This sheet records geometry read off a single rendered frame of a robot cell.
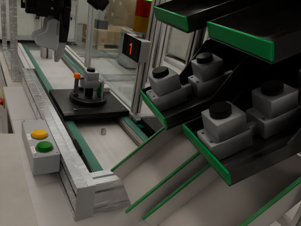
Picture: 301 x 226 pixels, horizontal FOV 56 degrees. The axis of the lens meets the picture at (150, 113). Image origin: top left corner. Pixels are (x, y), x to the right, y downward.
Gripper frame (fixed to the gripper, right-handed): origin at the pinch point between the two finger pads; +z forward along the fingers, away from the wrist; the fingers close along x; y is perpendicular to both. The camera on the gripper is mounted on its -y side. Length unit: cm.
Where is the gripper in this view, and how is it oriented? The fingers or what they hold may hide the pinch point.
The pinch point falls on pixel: (59, 55)
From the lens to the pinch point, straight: 65.3
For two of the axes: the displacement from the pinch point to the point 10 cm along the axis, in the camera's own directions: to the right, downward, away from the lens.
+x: 4.9, 4.3, -7.6
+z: -1.7, 9.0, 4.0
